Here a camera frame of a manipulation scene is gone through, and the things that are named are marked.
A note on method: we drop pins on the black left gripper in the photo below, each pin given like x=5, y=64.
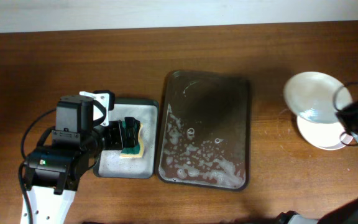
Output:
x=132, y=138

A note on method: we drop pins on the green yellow sponge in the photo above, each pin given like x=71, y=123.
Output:
x=133, y=144

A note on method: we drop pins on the pink plate with red stain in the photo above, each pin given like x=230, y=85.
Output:
x=328, y=137

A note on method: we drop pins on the cream plate with red stain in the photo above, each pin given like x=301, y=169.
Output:
x=316, y=96

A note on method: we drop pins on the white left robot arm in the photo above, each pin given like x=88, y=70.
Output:
x=49, y=176

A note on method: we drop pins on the black tray with soapy water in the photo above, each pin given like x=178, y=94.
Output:
x=111, y=164

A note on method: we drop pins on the dark brown serving tray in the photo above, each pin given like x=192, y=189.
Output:
x=205, y=131

